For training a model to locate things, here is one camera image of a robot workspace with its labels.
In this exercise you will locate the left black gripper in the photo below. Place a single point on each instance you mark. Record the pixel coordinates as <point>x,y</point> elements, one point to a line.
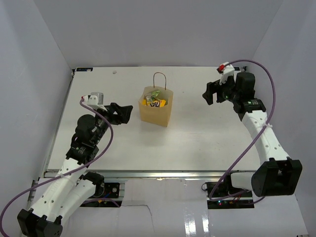
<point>123,113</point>

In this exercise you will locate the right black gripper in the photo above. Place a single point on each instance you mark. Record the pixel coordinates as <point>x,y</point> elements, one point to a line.
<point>216,87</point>

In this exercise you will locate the brown paper bag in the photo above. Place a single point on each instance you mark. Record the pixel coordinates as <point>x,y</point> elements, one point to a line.
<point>157,116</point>

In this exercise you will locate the green mint sachet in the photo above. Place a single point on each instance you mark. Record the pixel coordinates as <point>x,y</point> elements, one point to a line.
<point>151,96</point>

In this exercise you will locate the yellow candy bar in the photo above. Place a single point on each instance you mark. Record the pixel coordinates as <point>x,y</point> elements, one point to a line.
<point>155,103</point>

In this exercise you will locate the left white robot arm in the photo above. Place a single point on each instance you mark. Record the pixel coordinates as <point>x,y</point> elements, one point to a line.
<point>73,185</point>

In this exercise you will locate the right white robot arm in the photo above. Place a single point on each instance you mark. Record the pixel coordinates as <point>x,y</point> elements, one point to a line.
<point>278,174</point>

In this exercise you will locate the left blue corner label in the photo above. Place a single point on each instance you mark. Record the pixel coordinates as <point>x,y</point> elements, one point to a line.
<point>84,69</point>

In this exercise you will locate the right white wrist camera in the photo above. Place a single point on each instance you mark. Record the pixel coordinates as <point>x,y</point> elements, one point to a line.
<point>225,70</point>

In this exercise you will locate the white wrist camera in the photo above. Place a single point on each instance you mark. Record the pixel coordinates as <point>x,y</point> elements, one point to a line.
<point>225,70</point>
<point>94,100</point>

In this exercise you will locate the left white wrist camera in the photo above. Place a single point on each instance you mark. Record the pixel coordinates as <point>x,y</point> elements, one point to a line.
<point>94,100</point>

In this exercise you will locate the aluminium front rail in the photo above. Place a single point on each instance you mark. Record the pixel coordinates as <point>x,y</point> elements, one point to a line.
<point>159,174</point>

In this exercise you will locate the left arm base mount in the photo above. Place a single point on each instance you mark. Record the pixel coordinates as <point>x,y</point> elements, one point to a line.
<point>106,195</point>

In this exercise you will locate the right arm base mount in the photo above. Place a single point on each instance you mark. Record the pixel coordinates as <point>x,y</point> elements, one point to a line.
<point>228,197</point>

